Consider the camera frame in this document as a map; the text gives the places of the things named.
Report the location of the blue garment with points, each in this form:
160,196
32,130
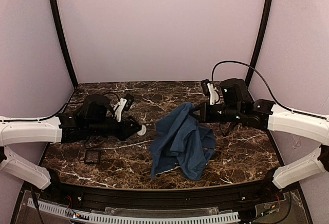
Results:
181,142

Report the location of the black square box lower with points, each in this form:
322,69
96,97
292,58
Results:
92,157

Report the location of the black frame post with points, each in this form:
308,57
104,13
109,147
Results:
62,41
261,33

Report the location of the right black frame post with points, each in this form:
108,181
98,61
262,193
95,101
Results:
261,33

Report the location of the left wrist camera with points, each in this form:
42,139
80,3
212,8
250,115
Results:
122,105

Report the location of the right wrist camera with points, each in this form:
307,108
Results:
210,91

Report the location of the black front rail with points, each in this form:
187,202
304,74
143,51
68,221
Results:
231,197

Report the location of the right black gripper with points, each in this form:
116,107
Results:
203,112

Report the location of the white slotted cable duct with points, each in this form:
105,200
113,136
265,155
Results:
120,215

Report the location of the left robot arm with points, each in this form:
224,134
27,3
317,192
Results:
96,117

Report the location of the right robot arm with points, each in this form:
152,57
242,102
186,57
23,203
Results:
233,103

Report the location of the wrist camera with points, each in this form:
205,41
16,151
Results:
210,91
122,105

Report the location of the left black frame post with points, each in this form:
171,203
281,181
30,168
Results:
62,41

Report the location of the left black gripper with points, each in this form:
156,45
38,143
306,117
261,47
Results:
123,127

